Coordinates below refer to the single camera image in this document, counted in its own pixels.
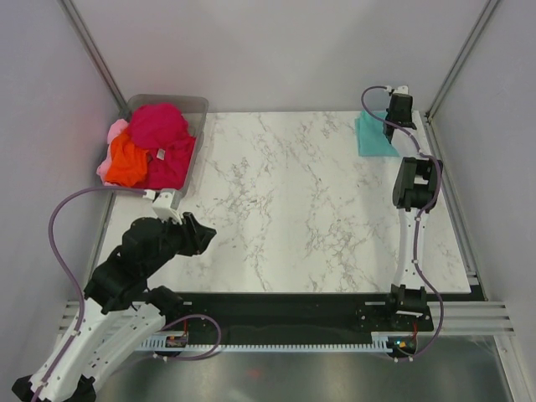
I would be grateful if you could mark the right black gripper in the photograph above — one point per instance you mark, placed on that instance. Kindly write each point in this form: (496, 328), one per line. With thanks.
(409, 110)

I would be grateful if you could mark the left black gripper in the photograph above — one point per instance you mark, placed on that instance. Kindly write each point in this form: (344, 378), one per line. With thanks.
(198, 235)

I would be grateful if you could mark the teal t shirt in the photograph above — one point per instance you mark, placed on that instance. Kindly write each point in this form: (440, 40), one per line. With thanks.
(371, 139)

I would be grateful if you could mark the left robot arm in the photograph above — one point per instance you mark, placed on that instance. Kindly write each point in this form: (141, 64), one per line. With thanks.
(117, 311)

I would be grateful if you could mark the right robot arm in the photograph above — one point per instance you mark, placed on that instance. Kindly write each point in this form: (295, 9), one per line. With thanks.
(414, 195)

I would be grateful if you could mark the orange t shirt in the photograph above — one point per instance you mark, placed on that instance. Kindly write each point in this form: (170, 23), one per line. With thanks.
(128, 162)

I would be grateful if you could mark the magenta t shirt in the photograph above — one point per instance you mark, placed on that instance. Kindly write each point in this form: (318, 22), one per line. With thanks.
(162, 131)

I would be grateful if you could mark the light pink t shirt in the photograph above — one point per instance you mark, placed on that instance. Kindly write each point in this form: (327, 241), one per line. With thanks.
(115, 130)

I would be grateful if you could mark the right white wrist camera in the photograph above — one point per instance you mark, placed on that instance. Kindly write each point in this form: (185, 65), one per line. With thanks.
(402, 89)

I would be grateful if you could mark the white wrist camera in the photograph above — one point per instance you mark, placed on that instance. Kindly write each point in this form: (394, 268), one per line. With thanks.
(165, 203)
(402, 89)

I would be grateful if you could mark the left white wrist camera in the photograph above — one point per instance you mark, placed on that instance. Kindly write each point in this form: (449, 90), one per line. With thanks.
(165, 203)

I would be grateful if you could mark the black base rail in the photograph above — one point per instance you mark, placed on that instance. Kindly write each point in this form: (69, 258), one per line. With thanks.
(297, 318)

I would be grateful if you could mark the right aluminium frame post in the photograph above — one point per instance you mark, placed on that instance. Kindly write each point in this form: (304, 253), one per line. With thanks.
(470, 43)

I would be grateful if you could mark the aluminium frame post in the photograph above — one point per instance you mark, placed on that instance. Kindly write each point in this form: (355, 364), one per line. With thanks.
(84, 35)
(470, 43)

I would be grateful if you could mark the left aluminium frame post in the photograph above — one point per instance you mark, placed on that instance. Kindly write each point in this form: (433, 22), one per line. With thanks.
(84, 35)

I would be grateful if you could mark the white slotted cable duct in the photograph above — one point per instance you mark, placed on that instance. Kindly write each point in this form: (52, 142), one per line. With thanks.
(162, 344)

